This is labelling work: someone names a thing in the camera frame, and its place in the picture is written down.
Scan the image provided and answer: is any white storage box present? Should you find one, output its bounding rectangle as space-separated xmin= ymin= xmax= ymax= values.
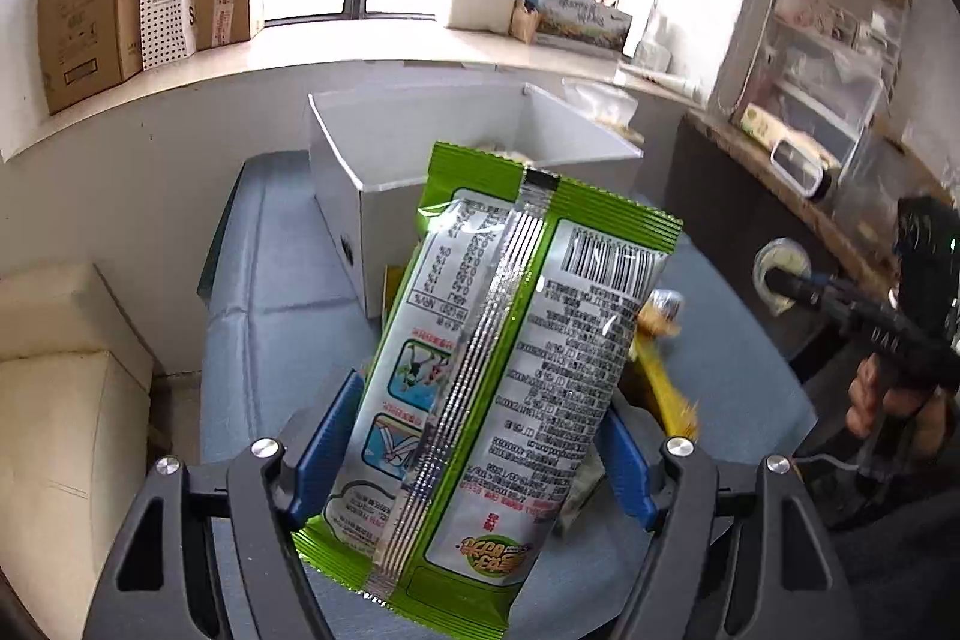
xmin=307 ymin=83 xmax=646 ymax=320

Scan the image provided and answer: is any yellow snack packet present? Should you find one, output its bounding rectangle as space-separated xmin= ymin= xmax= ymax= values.
xmin=626 ymin=289 xmax=702 ymax=442

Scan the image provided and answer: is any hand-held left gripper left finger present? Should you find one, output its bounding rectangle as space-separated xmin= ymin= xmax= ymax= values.
xmin=82 ymin=370 xmax=365 ymax=640

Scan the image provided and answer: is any clear plastic drawer unit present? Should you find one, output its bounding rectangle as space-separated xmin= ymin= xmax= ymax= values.
xmin=712 ymin=0 xmax=912 ymax=165

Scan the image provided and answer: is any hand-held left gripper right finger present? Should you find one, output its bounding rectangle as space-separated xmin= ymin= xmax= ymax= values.
xmin=600 ymin=409 xmax=886 ymax=640

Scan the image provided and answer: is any white plastic pouch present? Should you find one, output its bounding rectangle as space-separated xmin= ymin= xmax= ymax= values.
xmin=634 ymin=10 xmax=673 ymax=73

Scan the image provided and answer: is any person's right hand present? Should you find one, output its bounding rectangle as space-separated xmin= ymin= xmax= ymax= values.
xmin=846 ymin=356 xmax=957 ymax=461

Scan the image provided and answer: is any white rolled paper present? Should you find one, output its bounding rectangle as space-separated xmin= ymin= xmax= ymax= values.
xmin=621 ymin=61 xmax=707 ymax=103

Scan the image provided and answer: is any wooden shelf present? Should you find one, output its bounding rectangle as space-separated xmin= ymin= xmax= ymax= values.
xmin=682 ymin=107 xmax=960 ymax=311

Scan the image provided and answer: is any clear container black lid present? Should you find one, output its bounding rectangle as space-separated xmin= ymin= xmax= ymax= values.
xmin=771 ymin=136 xmax=842 ymax=200

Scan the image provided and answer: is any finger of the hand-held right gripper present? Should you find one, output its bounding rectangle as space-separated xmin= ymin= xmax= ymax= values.
xmin=763 ymin=267 xmax=865 ymax=331

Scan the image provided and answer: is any landscape printed gift box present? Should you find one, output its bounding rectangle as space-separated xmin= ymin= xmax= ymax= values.
xmin=534 ymin=0 xmax=634 ymax=53

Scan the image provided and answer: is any blue table cloth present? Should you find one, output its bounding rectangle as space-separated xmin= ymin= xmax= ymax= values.
xmin=199 ymin=149 xmax=818 ymax=640

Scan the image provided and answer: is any green snack packet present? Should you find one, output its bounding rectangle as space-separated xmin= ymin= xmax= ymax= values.
xmin=291 ymin=141 xmax=683 ymax=632

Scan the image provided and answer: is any cream green small box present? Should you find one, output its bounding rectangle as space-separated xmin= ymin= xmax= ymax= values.
xmin=741 ymin=104 xmax=790 ymax=151

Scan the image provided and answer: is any small open cardboard box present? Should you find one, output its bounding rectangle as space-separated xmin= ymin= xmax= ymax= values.
xmin=187 ymin=0 xmax=268 ymax=53

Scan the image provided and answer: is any brown pen holder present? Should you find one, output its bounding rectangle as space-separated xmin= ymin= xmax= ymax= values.
xmin=510 ymin=0 xmax=543 ymax=44

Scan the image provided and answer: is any tape roll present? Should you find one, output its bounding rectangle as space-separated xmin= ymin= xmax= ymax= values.
xmin=752 ymin=237 xmax=812 ymax=313

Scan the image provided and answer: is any large cardboard box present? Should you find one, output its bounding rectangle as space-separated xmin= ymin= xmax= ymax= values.
xmin=37 ymin=0 xmax=149 ymax=116

